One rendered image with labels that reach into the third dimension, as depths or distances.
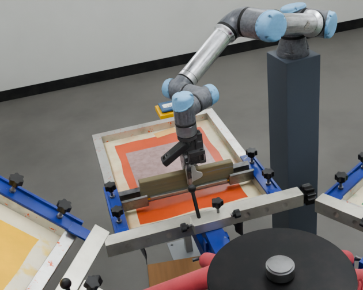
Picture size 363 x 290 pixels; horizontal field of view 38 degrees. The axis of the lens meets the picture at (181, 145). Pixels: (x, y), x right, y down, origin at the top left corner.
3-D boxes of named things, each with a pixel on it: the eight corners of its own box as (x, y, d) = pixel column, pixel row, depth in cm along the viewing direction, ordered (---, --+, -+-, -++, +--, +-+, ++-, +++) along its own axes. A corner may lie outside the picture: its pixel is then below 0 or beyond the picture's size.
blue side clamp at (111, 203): (106, 201, 208) (102, 187, 204) (118, 198, 209) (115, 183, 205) (118, 250, 182) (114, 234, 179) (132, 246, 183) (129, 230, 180)
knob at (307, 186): (291, 199, 189) (291, 182, 186) (306, 195, 190) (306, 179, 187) (301, 212, 183) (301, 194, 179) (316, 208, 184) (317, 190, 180)
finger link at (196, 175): (205, 187, 196) (201, 164, 193) (189, 191, 195) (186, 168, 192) (203, 183, 199) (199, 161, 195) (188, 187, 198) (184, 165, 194)
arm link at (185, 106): (199, 92, 182) (182, 101, 177) (202, 120, 187) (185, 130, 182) (182, 87, 187) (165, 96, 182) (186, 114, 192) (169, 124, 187)
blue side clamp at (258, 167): (240, 168, 217) (239, 153, 214) (252, 166, 218) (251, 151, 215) (269, 210, 192) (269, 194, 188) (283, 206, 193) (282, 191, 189)
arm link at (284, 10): (289, 27, 252) (288, -2, 245) (314, 31, 243) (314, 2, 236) (274, 34, 245) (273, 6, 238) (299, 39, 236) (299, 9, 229)
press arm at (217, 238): (200, 233, 177) (199, 221, 175) (218, 228, 178) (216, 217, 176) (217, 267, 162) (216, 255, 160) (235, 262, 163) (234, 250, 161)
